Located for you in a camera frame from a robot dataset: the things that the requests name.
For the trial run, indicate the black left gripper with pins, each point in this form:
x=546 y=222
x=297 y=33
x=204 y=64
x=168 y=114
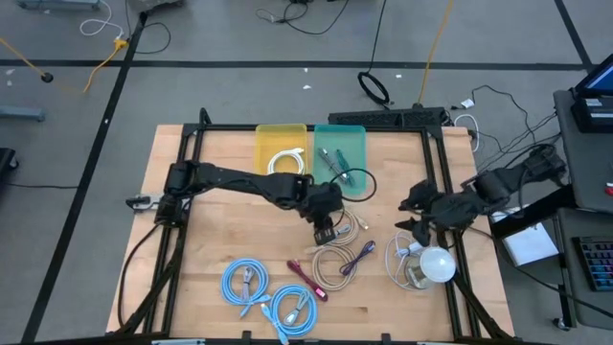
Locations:
x=325 y=203

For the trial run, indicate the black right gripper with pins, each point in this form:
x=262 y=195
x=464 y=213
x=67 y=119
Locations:
x=450 y=208

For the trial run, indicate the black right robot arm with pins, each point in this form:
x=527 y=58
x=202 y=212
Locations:
x=493 y=184

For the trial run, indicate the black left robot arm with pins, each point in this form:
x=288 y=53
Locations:
x=249 y=182

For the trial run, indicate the white round lamp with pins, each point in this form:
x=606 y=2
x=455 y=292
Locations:
x=437 y=264

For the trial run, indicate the teal translucent plastic tray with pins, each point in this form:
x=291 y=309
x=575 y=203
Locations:
x=352 y=144

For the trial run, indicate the yellow translucent plastic tray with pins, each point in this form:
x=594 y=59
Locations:
x=280 y=139

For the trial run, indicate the white box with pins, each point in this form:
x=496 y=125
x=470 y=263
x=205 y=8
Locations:
x=529 y=246

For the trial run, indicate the grey keyboard desk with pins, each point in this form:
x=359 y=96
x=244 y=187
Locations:
x=570 y=297

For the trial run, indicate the grey side table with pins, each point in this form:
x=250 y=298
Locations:
x=584 y=163

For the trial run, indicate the black backlit keyboard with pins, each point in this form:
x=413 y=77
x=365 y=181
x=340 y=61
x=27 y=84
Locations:
x=596 y=263

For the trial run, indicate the black laptop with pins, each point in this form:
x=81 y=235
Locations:
x=594 y=115

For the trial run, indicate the grey metal floor bar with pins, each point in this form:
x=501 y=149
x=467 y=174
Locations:
x=21 y=113

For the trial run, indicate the black aluminium table frame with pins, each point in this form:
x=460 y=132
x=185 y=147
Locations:
x=230 y=127

